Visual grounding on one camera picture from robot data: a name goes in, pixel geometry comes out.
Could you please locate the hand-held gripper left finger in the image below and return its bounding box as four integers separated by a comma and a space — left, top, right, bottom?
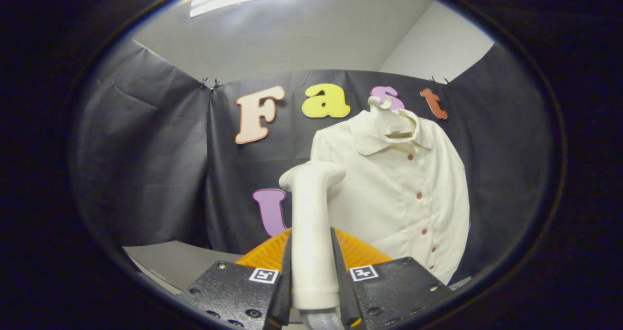
178, 228, 293, 330

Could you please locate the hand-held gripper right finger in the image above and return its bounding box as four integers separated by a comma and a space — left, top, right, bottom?
331, 228, 456, 330

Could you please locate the white garment steamer with hose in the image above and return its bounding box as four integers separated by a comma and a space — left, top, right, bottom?
279, 161, 347, 330

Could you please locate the cream button-up shirt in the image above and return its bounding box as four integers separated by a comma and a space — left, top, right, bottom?
310, 107, 471, 286

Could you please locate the white cabinet with grey top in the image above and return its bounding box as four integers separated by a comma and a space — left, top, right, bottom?
122, 240, 244, 296

